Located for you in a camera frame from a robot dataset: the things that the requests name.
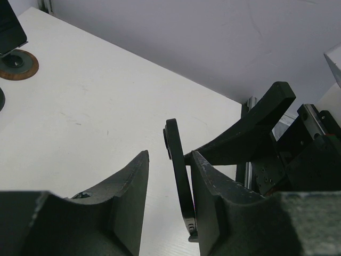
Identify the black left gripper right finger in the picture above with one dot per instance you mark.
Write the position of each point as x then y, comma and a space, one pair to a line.
233, 220

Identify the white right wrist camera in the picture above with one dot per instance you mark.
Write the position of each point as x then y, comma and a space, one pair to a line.
331, 100

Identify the brown-base grey phone stand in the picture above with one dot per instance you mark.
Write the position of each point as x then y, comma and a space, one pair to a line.
19, 65

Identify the black phone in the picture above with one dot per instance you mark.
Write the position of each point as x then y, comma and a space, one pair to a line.
175, 154
12, 33

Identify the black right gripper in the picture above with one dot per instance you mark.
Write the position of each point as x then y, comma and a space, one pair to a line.
305, 158

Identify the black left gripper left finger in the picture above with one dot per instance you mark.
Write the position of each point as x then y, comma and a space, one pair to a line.
105, 219

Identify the short black round-base phone stand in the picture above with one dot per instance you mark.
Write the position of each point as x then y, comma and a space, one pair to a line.
2, 99

